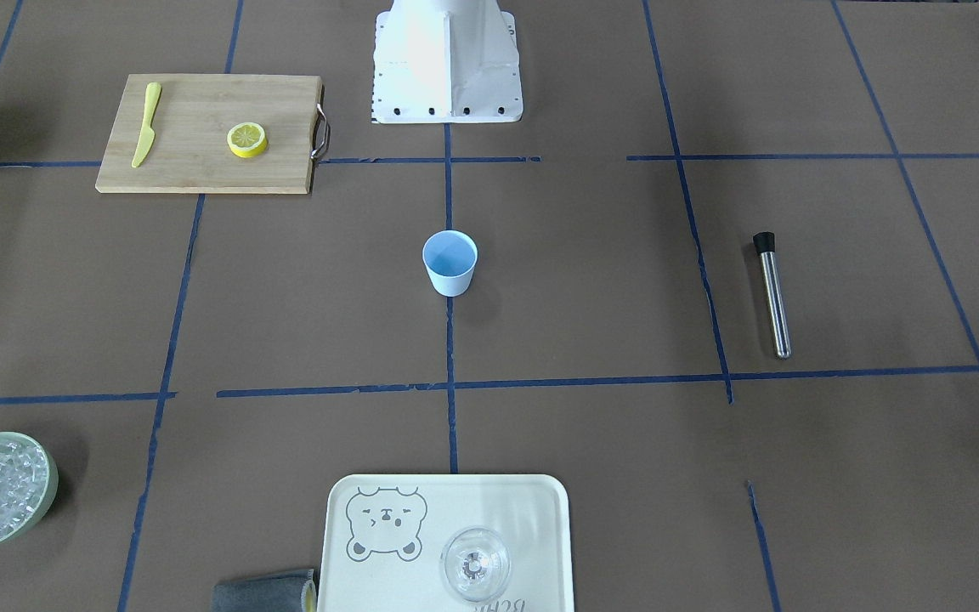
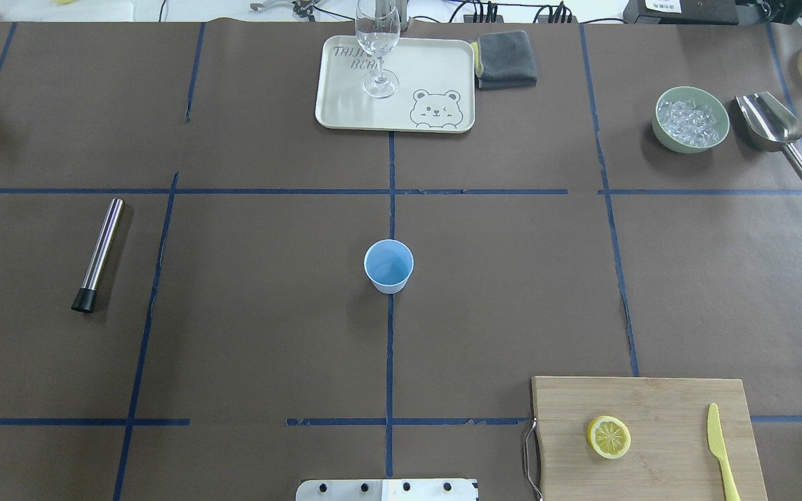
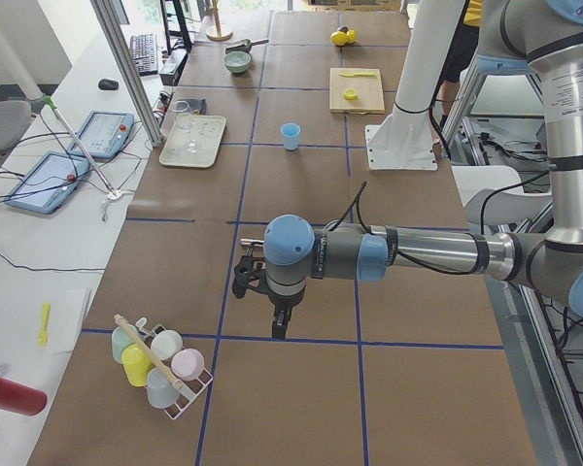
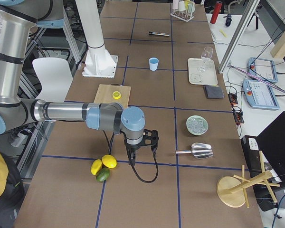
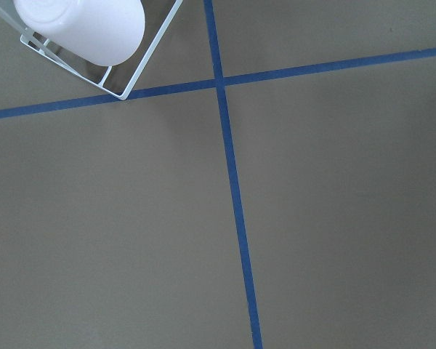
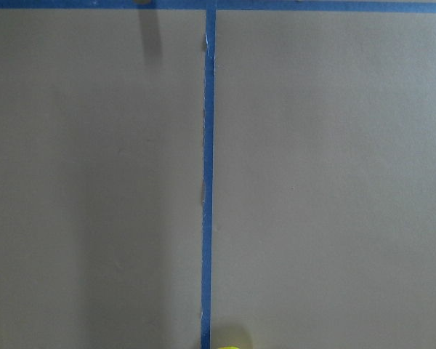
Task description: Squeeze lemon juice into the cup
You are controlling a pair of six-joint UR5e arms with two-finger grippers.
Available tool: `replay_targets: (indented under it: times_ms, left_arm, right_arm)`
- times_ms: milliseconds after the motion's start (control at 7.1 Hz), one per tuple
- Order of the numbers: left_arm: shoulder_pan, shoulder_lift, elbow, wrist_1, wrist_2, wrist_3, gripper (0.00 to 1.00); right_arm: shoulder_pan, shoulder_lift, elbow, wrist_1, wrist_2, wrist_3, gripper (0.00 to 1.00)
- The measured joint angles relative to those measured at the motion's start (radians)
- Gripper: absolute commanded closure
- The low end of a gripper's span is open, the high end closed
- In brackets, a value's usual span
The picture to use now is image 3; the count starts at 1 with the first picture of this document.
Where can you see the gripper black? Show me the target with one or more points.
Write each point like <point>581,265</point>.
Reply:
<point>285,305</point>

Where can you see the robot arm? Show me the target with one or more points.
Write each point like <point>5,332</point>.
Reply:
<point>548,35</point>

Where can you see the white cup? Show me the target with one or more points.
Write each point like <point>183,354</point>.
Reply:
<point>166,344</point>

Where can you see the grey blue cup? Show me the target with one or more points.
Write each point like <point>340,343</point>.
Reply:
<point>160,391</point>

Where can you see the yellow cup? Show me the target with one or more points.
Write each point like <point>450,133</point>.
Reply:
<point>136,365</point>

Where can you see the mint green cup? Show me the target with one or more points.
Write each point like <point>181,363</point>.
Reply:
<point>120,340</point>

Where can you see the blue plastic cup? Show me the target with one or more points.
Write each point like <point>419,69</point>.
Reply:
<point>290,133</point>

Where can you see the lemon slice round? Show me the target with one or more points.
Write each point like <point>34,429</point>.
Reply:
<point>350,94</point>

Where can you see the yellow lemon wedge peel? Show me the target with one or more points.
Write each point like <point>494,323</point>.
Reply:
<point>368,74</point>

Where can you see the yellow lemon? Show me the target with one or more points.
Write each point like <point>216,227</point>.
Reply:
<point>339,38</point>
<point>351,35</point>

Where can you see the beige bear tray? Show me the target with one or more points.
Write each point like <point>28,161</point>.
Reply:
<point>207,131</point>

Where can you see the clear wine glass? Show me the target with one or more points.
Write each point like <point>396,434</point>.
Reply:
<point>184,120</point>

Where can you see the grey folded cloth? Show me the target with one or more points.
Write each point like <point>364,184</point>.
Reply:
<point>197,106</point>

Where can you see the wooden cutting board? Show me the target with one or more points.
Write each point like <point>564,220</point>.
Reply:
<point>369,90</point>

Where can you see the white chair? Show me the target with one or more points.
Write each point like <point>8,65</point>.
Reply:
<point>479,186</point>

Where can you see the far teach pendant tablet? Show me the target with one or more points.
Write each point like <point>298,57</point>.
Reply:
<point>104,133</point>

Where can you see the teach pendant tablet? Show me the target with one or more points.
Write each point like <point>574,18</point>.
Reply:
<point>104,133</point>
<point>49,183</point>

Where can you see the green bowl with ice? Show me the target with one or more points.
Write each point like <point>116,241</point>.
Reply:
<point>237,62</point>

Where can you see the near teach pendant tablet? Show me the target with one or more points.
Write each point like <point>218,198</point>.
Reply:
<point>49,183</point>

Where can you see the metal ice scoop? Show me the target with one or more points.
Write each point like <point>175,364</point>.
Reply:
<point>245,45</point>

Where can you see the red bottle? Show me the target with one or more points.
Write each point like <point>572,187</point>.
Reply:
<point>21,399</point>

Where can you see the black computer mouse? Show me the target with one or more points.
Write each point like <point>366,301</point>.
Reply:
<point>108,85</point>

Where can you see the wooden mug tree stand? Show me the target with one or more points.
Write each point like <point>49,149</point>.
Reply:
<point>218,32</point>

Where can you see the black keyboard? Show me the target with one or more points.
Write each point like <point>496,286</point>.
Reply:
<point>144,54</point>

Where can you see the metal rod green tip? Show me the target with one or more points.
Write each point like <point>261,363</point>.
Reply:
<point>113,193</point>

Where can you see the person in yellow shirt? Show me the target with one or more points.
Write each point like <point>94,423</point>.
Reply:
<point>459,57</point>

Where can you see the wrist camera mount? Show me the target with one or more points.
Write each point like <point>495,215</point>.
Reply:
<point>249,272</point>

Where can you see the wooden rack handle stick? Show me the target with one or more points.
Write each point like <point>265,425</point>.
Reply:
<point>133,335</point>

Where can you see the white wire cup rack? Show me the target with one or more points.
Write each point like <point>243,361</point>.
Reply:
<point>193,389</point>

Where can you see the white camera pole mount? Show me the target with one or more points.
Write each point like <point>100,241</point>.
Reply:
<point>403,140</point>

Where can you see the aluminium frame post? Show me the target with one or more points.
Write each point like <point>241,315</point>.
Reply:
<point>110,25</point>

